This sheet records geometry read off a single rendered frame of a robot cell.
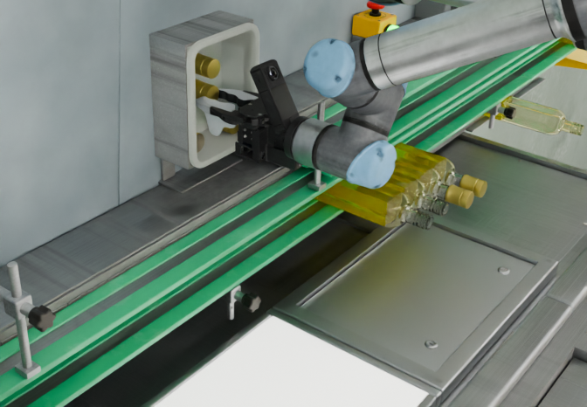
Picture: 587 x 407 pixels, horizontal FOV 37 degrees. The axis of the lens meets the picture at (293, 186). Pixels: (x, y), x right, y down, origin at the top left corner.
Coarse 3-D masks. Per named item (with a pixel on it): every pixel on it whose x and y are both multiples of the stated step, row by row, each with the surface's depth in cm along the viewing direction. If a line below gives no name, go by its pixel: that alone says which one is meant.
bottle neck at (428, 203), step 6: (426, 198) 162; (432, 198) 162; (438, 198) 162; (420, 204) 163; (426, 204) 162; (432, 204) 161; (438, 204) 161; (444, 204) 160; (432, 210) 161; (438, 210) 161; (444, 210) 162
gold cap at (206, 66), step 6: (198, 54) 147; (198, 60) 146; (204, 60) 145; (210, 60) 145; (216, 60) 146; (198, 66) 146; (204, 66) 145; (210, 66) 145; (216, 66) 146; (198, 72) 147; (204, 72) 145; (210, 72) 146; (216, 72) 147; (210, 78) 146
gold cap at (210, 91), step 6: (198, 84) 148; (204, 84) 148; (210, 84) 148; (198, 90) 148; (204, 90) 147; (210, 90) 147; (216, 90) 148; (198, 96) 148; (210, 96) 147; (216, 96) 149
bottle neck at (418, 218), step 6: (408, 210) 158; (414, 210) 158; (420, 210) 158; (408, 216) 158; (414, 216) 157; (420, 216) 157; (426, 216) 157; (432, 216) 157; (408, 222) 159; (414, 222) 157; (420, 222) 157; (426, 222) 156; (432, 222) 158; (426, 228) 157
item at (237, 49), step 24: (240, 24) 145; (192, 48) 137; (216, 48) 152; (240, 48) 151; (192, 72) 138; (240, 72) 153; (192, 96) 140; (192, 120) 142; (192, 144) 144; (216, 144) 153
